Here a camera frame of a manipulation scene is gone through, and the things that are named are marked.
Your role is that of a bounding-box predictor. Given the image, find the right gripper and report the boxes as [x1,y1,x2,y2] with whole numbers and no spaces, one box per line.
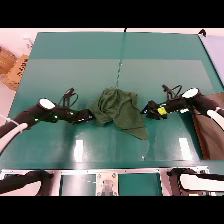
[140,100,168,120]

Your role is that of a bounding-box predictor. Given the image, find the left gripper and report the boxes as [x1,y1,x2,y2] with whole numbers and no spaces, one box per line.
[72,109,95,125]

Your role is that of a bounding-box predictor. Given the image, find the dark green shirt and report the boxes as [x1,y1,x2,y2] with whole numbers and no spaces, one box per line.
[87,86,150,141]

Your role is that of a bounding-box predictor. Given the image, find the brown cardboard box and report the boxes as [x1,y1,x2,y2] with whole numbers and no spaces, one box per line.
[0,46,32,92]

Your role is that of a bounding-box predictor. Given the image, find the silver frame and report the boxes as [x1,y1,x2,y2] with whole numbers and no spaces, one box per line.
[0,167,224,197]

